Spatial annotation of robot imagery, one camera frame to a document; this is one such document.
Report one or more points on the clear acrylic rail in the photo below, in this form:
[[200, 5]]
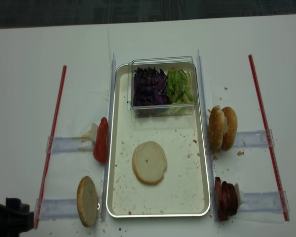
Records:
[[208, 154], [109, 106]]

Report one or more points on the white rectangular metal tray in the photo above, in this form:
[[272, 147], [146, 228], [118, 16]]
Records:
[[184, 189]]

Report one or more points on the clear cross rail lower right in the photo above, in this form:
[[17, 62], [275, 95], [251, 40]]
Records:
[[264, 202]]

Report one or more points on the sesame bun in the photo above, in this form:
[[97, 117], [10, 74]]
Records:
[[217, 126], [229, 129]]

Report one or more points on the clear acrylic rail left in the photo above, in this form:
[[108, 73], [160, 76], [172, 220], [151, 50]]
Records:
[[109, 106]]

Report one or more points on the white holder block left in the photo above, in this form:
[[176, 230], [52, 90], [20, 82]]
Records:
[[93, 133]]

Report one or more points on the red tomato slices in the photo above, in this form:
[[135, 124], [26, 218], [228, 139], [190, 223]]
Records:
[[100, 148]]

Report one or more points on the dark red meat patties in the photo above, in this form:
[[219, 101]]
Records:
[[227, 199]]

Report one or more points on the red tape strip left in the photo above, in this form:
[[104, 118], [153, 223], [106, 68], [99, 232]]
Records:
[[47, 159]]

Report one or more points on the clear cross rail lower left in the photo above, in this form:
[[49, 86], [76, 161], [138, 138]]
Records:
[[55, 209]]

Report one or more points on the standing bun half left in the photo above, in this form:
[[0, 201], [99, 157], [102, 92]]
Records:
[[87, 202]]

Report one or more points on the sesame bun top right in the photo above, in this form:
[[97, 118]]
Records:
[[229, 129]]

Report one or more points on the red tape strip right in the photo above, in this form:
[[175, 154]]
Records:
[[282, 196]]

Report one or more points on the clear acrylic rail right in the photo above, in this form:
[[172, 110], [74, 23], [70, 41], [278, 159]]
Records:
[[208, 154]]

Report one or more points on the clear cross rail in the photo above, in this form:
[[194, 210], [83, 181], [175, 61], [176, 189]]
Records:
[[68, 145], [55, 209], [264, 202], [254, 139]]

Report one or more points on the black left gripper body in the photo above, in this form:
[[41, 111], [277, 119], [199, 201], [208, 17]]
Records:
[[15, 218]]

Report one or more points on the sesame bun top left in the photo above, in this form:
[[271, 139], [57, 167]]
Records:
[[217, 126]]

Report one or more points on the clear cross rail upper right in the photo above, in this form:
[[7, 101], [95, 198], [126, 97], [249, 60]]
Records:
[[254, 139]]

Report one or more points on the clear cross rail upper left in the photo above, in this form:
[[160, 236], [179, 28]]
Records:
[[68, 145]]

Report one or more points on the shredded purple cabbage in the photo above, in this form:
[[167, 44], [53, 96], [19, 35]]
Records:
[[149, 87]]

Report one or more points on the red tape strip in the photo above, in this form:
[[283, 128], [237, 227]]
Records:
[[282, 196], [47, 159]]

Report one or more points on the clear plastic salad container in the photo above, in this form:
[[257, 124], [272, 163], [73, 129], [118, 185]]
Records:
[[182, 62]]

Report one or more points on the bun slice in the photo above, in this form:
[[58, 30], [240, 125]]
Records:
[[149, 162]]

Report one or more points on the shredded green lettuce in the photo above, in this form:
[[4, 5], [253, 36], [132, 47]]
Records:
[[179, 86]]

